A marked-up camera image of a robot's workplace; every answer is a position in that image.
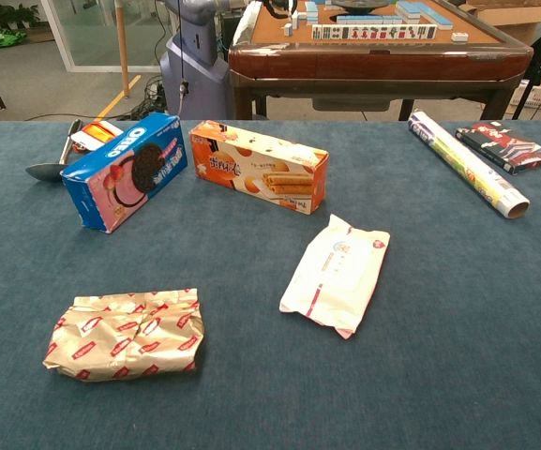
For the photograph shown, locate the orange white snack packet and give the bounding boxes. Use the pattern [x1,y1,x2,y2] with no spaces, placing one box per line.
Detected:
[70,120,125,154]

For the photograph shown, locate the white wet wipes pack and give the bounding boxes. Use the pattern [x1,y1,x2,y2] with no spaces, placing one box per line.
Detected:
[278,213,391,340]

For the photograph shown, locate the cardboard box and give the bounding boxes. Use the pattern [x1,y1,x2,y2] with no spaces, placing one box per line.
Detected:
[458,0,541,47]

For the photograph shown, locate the green plants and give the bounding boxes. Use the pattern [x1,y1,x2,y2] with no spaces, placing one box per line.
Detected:
[0,3,41,52]

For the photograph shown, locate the gold red package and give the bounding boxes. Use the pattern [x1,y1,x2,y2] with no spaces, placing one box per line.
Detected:
[42,287,206,383]

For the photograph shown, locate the orange egg roll box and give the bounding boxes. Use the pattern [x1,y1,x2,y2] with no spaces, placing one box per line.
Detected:
[188,119,331,216]

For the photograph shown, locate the metal ladle spoon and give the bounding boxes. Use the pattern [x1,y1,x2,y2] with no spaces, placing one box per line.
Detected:
[24,118,84,183]

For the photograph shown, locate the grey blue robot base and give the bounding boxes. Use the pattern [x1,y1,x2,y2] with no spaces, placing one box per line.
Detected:
[158,0,232,120]

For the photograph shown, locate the floor cable bundle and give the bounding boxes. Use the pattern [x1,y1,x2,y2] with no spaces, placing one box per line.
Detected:
[128,74,167,121]

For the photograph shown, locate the wooden pole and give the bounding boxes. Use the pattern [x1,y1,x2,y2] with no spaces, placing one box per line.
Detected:
[114,0,132,98]

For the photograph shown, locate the dark red-printed flat box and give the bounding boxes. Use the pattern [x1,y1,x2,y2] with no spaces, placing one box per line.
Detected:
[455,121,541,176]

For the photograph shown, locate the wooden mahjong table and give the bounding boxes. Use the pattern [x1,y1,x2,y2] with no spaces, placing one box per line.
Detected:
[227,0,534,121]

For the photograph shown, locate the hanging black cable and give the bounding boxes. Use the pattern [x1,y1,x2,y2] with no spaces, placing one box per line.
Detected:
[175,0,190,121]

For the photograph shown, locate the black tripod stand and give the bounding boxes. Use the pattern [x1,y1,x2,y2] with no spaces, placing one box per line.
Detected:
[511,0,541,121]

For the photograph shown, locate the cling film roll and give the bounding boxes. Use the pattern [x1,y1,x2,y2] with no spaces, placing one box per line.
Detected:
[407,110,531,220]

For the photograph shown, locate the mahjong tile row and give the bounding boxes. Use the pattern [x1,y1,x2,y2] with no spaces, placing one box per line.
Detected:
[311,22,439,42]

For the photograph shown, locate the blue Oreo cookie box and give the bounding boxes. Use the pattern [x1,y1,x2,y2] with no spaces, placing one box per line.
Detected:
[59,112,189,234]

